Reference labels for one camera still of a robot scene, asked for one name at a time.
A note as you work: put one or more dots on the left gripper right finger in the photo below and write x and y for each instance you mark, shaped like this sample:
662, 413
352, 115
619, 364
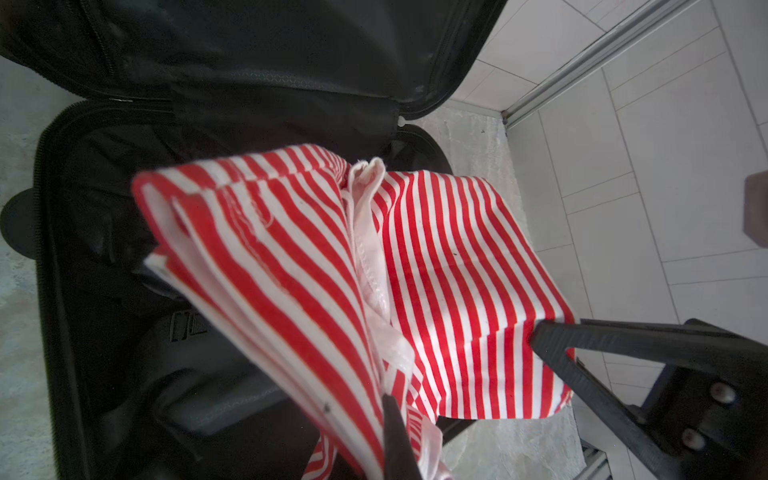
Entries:
688, 401

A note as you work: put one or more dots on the open black and white suitcase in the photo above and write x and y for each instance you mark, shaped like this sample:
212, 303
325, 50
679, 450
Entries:
141, 386

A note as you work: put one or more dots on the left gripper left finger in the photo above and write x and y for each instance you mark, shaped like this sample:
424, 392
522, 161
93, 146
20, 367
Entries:
400, 462

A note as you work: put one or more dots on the aluminium mounting rail frame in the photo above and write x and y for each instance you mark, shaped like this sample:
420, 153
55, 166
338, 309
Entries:
596, 464

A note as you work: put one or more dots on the red white striped garment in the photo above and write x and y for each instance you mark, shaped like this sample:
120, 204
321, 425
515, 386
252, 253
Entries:
347, 283

